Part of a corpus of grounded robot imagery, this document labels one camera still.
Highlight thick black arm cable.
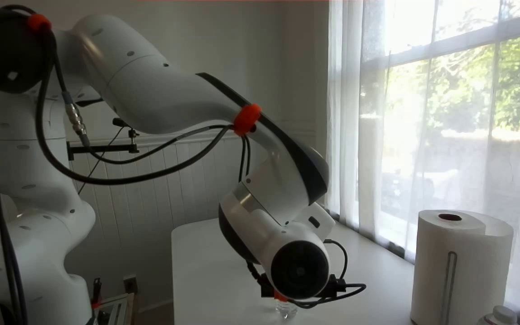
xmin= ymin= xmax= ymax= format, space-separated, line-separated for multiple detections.
xmin=32 ymin=25 xmax=238 ymax=188

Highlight window with white frame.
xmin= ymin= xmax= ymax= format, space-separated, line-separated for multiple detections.
xmin=355 ymin=0 xmax=520 ymax=254

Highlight metal paper towel holder rod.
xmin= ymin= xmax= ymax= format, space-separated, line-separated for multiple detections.
xmin=442 ymin=249 xmax=458 ymax=325

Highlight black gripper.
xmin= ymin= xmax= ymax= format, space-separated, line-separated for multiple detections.
xmin=245 ymin=256 xmax=281 ymax=300

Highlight red cable tie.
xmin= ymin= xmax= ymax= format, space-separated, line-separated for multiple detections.
xmin=230 ymin=103 xmax=263 ymax=139
xmin=24 ymin=13 xmax=52 ymax=34

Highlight wall power outlet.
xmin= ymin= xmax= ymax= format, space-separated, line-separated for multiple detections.
xmin=122 ymin=274 xmax=140 ymax=296

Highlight white sheer curtain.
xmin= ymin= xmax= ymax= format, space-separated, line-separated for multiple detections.
xmin=322 ymin=0 xmax=520 ymax=321

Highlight white paper towel roll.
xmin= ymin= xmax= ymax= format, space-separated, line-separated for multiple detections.
xmin=409 ymin=208 xmax=514 ymax=325

